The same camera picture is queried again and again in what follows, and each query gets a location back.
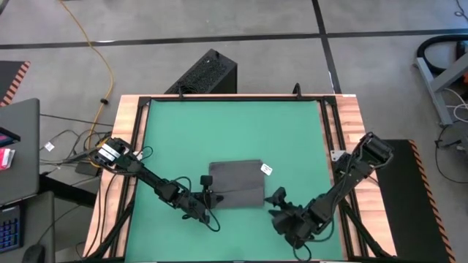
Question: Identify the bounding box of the grey desk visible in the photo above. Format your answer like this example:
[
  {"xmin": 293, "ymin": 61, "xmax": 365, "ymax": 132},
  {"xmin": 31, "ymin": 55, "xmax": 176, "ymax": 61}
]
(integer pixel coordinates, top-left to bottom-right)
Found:
[
  {"xmin": 0, "ymin": 189, "xmax": 56, "ymax": 263},
  {"xmin": 0, "ymin": 97, "xmax": 41, "ymax": 207}
]

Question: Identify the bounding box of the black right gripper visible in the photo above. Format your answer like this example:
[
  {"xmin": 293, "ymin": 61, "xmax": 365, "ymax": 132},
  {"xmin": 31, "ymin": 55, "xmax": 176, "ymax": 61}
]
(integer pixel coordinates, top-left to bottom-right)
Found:
[{"xmin": 263, "ymin": 196, "xmax": 316, "ymax": 250}]

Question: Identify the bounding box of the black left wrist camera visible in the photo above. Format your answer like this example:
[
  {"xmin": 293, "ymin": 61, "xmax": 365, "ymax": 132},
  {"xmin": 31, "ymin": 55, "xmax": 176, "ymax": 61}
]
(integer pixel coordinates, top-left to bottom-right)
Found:
[{"xmin": 199, "ymin": 175, "xmax": 214, "ymax": 194}]

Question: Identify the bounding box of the large black hazard-striped floor mat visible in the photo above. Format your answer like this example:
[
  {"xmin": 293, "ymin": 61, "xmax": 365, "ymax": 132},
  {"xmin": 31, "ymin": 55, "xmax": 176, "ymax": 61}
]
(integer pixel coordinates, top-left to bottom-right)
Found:
[{"xmin": 367, "ymin": 138, "xmax": 456, "ymax": 263}]

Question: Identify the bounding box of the grey towel with white label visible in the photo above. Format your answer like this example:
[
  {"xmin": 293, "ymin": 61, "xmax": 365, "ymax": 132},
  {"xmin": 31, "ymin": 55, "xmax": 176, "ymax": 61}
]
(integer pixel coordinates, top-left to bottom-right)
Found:
[{"xmin": 208, "ymin": 159, "xmax": 274, "ymax": 210}]

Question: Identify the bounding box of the black backlit keyboard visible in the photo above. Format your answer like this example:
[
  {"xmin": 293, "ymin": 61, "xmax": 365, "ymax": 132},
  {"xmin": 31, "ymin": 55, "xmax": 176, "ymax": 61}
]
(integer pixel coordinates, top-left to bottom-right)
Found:
[{"xmin": 0, "ymin": 204, "xmax": 26, "ymax": 254}]

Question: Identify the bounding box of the black computer mouse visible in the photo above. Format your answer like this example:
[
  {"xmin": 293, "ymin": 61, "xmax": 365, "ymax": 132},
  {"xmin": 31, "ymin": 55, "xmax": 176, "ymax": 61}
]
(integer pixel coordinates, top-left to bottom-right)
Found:
[{"xmin": 21, "ymin": 243, "xmax": 47, "ymax": 263}]

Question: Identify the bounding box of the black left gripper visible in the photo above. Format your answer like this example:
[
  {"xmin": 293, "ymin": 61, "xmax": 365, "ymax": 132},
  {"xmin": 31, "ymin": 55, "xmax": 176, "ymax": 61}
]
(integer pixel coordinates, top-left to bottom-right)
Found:
[{"xmin": 178, "ymin": 188, "xmax": 225, "ymax": 224}]

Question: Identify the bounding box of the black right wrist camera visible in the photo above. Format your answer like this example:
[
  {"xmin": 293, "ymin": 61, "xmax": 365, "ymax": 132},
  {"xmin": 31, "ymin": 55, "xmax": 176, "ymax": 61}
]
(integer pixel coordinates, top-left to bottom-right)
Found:
[{"xmin": 273, "ymin": 186, "xmax": 289, "ymax": 205}]

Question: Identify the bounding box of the grey metal stand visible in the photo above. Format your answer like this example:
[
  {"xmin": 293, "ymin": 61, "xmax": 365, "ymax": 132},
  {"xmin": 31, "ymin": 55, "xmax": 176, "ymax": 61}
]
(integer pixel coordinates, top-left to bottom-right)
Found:
[{"xmin": 413, "ymin": 50, "xmax": 468, "ymax": 127}]

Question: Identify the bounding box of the black vacuum hose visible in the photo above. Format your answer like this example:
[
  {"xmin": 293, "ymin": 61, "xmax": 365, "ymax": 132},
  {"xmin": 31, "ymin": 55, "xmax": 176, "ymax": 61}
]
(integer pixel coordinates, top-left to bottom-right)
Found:
[{"xmin": 416, "ymin": 33, "xmax": 468, "ymax": 76}]

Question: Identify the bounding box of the black metal table frame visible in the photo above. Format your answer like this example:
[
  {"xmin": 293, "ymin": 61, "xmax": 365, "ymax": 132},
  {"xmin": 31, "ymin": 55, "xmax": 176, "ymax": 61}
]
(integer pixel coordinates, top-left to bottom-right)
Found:
[{"xmin": 86, "ymin": 93, "xmax": 394, "ymax": 263}]

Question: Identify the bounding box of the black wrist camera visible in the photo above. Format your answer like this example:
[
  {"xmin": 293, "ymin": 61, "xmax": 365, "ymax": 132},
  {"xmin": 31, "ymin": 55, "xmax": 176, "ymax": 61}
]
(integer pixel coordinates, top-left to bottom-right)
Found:
[
  {"xmin": 273, "ymin": 186, "xmax": 289, "ymax": 205},
  {"xmin": 199, "ymin": 175, "xmax": 214, "ymax": 194}
]

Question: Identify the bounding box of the pink and white packet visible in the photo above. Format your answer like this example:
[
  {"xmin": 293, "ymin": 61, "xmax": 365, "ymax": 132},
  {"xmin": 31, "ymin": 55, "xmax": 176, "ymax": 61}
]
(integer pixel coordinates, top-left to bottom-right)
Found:
[{"xmin": 0, "ymin": 148, "xmax": 16, "ymax": 171}]

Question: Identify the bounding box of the yellow floor cable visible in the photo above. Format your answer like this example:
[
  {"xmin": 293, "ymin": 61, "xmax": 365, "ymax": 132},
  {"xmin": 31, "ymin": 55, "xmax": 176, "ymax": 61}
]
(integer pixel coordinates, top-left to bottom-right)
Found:
[{"xmin": 58, "ymin": 0, "xmax": 115, "ymax": 169}]

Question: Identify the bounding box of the black power brick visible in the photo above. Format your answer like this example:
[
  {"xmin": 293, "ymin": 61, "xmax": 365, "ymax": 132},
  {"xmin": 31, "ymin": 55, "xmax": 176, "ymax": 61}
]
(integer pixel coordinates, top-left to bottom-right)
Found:
[{"xmin": 75, "ymin": 160, "xmax": 102, "ymax": 178}]

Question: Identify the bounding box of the small black hazard-striped floor mat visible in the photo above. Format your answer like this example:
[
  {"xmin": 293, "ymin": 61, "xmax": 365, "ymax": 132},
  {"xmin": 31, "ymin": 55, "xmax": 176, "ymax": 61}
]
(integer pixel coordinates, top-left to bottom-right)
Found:
[{"xmin": 0, "ymin": 60, "xmax": 32, "ymax": 107}]

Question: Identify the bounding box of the black computer tower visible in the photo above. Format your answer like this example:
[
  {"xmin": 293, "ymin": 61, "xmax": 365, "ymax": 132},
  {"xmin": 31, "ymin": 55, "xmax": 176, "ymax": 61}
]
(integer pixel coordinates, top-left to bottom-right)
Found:
[{"xmin": 164, "ymin": 48, "xmax": 238, "ymax": 95}]

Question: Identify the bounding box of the black tablet screen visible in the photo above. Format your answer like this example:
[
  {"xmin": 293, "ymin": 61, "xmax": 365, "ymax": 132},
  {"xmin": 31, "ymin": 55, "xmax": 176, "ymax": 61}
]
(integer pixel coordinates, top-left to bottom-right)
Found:
[{"xmin": 0, "ymin": 126, "xmax": 21, "ymax": 148}]

